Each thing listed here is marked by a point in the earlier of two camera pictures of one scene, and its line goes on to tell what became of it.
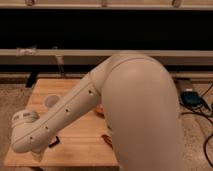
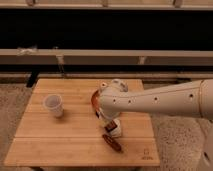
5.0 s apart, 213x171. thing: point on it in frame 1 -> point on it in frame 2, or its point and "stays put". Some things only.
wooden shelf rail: x=96 y=57 stays put
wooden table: x=86 y=139 stays put
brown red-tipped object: x=108 y=140 stays put
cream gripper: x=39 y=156 -> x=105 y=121
